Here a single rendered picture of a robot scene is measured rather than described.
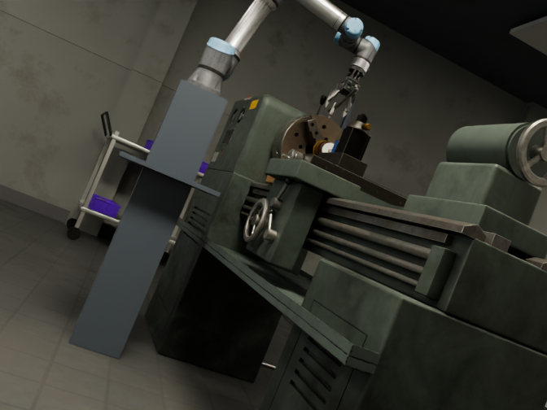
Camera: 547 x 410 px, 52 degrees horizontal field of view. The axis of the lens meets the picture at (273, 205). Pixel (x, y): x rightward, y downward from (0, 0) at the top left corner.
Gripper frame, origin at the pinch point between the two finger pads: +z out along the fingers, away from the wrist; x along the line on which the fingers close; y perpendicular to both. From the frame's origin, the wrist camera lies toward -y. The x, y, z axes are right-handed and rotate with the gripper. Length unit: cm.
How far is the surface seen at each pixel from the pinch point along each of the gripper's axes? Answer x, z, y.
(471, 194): 14, 34, 121
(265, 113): -25.0, 14.2, -10.6
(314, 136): -3.8, 15.9, 7.8
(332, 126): 2.3, 6.6, 0.7
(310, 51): 8, -128, -318
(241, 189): -18, 49, -11
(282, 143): -13.9, 24.7, 3.2
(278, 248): -8, 65, 71
